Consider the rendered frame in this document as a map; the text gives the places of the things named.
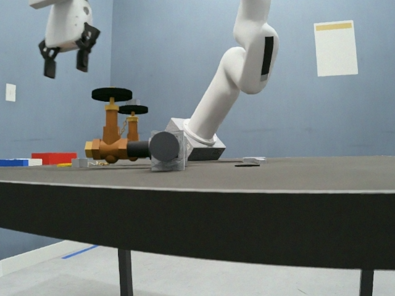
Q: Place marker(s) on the grey hex nut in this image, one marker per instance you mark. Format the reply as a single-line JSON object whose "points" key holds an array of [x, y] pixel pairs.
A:
{"points": [[79, 162]]}

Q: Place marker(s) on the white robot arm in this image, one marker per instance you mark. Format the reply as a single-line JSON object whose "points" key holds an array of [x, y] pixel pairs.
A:
{"points": [[247, 68]]}

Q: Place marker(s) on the red flat block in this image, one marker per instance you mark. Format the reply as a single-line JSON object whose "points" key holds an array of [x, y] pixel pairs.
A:
{"points": [[54, 158]]}

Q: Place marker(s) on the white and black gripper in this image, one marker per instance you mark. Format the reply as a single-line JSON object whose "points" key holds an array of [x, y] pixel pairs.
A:
{"points": [[70, 25]]}

